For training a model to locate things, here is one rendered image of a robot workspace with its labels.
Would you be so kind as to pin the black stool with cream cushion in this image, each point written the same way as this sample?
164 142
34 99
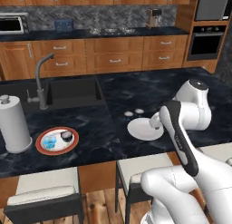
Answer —
142 167
45 185

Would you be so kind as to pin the grey sink tap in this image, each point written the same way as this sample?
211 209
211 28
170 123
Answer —
40 88

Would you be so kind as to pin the wooden tall oven cabinet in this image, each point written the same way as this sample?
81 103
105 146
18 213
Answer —
185 19

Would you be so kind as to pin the black built-in oven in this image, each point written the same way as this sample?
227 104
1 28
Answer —
206 43

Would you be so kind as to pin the black sink basin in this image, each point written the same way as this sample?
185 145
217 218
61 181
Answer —
75 91

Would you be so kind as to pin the red rimmed white plate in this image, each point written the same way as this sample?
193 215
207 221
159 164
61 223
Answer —
40 147

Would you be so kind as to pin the brown coffee machine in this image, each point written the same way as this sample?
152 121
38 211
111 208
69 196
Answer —
153 18

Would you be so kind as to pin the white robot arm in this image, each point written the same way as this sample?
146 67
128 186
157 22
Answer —
196 114

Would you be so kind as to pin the white paper towel roll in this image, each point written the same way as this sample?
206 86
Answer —
13 128

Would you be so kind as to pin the silver hob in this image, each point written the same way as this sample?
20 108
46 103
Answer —
111 31

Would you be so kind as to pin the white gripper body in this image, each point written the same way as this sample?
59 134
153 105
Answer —
154 121

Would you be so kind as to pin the dark yogurt container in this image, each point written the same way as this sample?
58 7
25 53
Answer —
66 136

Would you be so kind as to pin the blue yogurt container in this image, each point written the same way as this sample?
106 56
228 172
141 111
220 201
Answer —
50 142

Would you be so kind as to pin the grey sink side lever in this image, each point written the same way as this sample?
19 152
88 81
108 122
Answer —
29 97

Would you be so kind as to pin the wooden base cupboards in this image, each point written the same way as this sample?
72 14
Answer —
114 55

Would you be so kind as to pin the grey microwave oven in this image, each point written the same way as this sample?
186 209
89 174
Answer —
211 8

